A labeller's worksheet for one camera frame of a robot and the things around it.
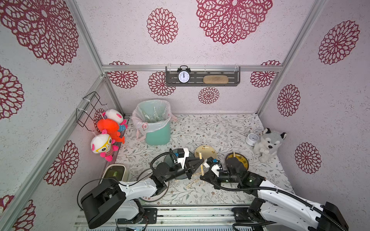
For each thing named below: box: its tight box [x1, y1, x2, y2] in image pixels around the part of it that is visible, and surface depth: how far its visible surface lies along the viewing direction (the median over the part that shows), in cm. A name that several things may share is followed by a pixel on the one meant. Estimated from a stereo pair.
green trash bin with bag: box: [131, 99, 178, 146], surface depth 92 cm
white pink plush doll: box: [102, 108, 129, 132], surface depth 96 cm
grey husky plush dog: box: [253, 128, 287, 163], surface depth 85 cm
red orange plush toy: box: [97, 118, 126, 144], surface depth 90 cm
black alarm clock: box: [176, 64, 192, 85], surface depth 92 cm
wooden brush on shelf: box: [202, 75, 229, 85], surface depth 92 cm
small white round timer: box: [245, 132, 260, 147], surface depth 103 cm
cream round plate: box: [194, 144, 218, 160], surface depth 102 cm
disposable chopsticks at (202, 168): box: [198, 152, 205, 177], surface depth 70 cm
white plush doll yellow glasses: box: [90, 129, 119, 162], surface depth 83 cm
